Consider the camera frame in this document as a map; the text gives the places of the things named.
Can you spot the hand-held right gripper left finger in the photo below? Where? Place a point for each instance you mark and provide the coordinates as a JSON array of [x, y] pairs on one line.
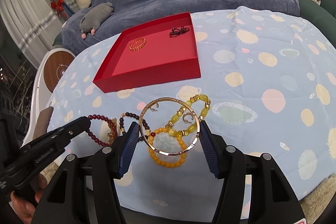
[[128, 150]]

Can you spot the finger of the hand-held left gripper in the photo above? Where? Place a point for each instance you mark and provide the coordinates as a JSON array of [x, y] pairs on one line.
[[76, 127]]

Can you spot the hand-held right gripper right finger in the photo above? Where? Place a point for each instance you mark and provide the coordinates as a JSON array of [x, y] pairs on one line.
[[210, 153]]

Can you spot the small gold earring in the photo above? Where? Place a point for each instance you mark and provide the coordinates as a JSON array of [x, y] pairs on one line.
[[155, 107], [188, 118]]

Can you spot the gold bangle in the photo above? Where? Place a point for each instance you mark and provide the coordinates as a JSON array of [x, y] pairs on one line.
[[168, 99]]

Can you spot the red box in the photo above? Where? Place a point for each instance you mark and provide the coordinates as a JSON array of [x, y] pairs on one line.
[[157, 56]]

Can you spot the person's left hand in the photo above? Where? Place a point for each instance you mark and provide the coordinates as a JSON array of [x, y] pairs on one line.
[[23, 207]]

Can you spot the white device with wooden disc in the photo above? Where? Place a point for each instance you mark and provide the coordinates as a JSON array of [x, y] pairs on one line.
[[56, 69]]

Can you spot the blue planet print tablecloth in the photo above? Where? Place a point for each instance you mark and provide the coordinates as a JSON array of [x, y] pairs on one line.
[[262, 69]]

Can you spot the grey plush toy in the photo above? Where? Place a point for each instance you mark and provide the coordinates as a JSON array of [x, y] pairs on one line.
[[97, 16]]

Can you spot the cream fluffy rug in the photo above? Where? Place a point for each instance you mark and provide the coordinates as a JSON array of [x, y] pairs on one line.
[[320, 200]]

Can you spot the red ribbon bow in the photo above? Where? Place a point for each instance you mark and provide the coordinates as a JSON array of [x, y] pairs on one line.
[[57, 5]]

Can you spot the white curtain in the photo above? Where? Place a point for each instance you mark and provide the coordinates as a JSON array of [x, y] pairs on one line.
[[23, 11]]

